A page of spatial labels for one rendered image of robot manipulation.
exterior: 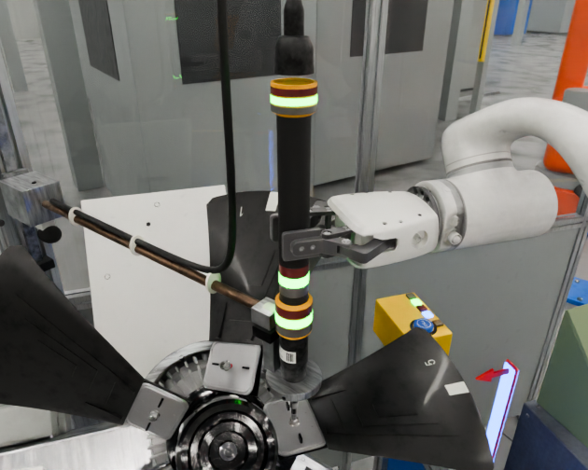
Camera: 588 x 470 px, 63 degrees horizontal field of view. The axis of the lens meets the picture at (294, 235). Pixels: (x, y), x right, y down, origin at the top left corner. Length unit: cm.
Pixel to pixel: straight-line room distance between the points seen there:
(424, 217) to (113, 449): 53
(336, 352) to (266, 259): 100
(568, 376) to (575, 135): 64
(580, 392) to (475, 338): 89
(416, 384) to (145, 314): 47
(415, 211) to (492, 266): 125
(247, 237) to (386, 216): 26
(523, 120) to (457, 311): 130
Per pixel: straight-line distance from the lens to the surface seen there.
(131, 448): 78
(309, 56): 45
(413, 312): 109
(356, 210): 52
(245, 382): 64
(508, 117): 57
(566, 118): 54
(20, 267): 64
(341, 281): 148
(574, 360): 106
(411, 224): 51
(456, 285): 172
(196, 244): 90
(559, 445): 113
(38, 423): 83
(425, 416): 72
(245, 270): 69
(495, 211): 58
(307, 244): 49
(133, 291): 89
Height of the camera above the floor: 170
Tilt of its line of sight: 27 degrees down
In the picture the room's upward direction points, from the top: straight up
